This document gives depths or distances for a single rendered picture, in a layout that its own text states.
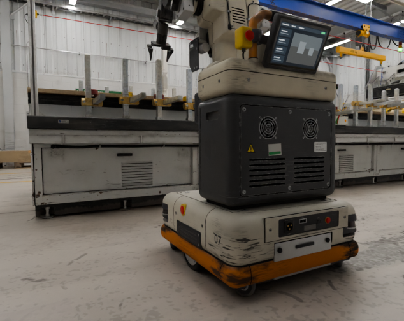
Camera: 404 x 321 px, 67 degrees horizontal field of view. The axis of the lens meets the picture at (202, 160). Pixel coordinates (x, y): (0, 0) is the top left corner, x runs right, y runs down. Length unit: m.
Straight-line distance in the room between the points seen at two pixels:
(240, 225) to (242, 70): 0.52
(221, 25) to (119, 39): 8.66
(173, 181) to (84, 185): 0.71
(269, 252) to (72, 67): 8.92
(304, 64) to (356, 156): 3.01
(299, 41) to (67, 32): 8.94
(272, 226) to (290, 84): 0.53
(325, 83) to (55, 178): 1.88
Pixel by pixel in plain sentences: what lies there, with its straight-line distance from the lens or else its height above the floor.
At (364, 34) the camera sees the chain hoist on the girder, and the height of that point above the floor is 3.08.
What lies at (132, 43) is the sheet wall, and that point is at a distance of 10.16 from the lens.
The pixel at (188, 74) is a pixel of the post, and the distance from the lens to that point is 2.48.
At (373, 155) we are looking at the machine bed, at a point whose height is 0.36.
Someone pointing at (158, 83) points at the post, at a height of 0.97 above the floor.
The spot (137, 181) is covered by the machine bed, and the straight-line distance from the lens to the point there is 2.54.
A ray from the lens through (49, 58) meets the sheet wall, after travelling 9.63.
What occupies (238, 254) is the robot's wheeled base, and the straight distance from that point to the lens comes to 1.03.
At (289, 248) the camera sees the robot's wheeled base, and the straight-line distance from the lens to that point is 1.16.
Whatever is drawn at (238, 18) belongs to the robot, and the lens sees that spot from 1.58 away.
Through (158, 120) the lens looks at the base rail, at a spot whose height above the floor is 0.69.
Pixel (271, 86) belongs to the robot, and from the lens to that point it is 1.17.
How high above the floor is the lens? 0.52
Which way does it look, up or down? 3 degrees down
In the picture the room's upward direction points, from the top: straight up
